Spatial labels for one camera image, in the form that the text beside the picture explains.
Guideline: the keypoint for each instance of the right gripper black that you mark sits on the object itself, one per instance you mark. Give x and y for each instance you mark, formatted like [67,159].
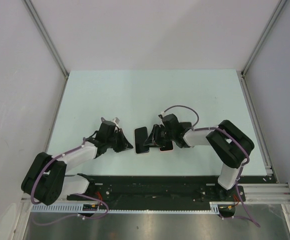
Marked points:
[154,140]

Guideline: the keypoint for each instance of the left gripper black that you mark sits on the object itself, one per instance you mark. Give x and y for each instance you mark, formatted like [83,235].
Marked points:
[124,144]

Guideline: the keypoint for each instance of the black screen smartphone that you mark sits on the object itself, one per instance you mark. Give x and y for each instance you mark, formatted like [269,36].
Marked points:
[186,130]
[166,147]

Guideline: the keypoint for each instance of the pink phone case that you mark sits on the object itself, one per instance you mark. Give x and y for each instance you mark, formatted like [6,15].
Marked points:
[166,151]

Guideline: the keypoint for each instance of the beige phone case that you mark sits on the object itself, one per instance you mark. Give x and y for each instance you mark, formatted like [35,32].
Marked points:
[145,153]

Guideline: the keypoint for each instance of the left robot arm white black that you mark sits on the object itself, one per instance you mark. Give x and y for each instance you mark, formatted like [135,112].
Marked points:
[46,179]

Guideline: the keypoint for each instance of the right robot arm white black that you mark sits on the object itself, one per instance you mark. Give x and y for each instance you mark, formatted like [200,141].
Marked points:
[231,145]

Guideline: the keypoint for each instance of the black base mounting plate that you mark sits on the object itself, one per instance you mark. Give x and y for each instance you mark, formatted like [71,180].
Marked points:
[160,202]

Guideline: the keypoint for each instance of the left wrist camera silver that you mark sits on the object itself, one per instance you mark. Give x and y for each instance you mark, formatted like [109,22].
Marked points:
[116,120]

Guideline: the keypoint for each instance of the slotted cable duct rail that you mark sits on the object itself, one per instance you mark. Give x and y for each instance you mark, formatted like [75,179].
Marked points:
[91,208]

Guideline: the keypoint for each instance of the right aluminium side rail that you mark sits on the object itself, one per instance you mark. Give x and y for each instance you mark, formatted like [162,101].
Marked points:
[256,126]

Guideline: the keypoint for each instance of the aluminium frame front rail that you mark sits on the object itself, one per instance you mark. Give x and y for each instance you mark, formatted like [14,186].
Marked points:
[267,191]

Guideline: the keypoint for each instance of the left aluminium corner post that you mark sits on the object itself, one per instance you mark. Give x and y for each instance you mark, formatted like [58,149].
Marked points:
[42,30]

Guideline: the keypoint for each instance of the aluminium corner post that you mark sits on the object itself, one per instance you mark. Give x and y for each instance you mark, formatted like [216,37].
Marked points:
[42,30]
[269,26]

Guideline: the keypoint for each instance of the right aluminium corner post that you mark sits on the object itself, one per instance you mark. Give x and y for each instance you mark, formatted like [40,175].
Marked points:
[269,26]

